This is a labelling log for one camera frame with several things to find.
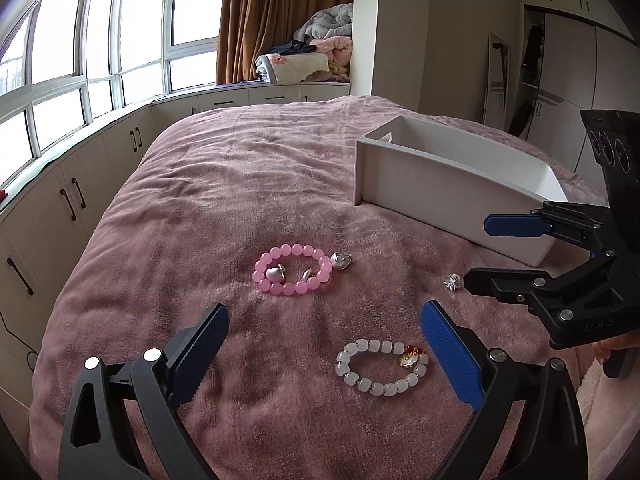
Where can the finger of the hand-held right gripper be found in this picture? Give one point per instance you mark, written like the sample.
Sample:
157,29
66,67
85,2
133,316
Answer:
500,282
515,225

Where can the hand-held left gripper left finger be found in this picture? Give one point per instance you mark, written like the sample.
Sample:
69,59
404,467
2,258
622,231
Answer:
200,350

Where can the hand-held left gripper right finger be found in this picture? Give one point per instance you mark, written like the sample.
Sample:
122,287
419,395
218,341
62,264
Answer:
450,355

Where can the silver flower earring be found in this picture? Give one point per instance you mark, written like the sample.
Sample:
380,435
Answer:
452,282

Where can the white storage box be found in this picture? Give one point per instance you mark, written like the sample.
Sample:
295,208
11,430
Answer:
450,200

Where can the silver charm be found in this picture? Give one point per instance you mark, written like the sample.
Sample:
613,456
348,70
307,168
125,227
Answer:
276,274
341,261
306,275

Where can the person's right hand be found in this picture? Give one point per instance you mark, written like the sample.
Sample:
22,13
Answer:
607,349

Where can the beige wardrobe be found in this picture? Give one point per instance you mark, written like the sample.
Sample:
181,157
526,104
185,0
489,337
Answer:
570,75

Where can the leaning mirror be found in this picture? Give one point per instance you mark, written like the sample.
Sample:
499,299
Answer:
497,80

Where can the pink plush bed blanket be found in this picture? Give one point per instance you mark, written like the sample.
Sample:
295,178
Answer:
225,185

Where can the beige window cabinets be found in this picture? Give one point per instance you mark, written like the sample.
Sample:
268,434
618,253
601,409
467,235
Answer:
50,220

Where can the pink folded blanket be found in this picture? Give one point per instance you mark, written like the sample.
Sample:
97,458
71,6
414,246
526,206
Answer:
337,57

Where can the white flowered cloth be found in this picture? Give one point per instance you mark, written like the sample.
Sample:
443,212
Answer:
295,67

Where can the dark clothing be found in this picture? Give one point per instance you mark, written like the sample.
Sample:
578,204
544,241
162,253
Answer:
295,47

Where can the brown curtain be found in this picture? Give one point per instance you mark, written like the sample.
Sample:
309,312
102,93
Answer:
280,10

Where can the white framed bay window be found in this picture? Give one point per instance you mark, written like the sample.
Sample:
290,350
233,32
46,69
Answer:
100,35

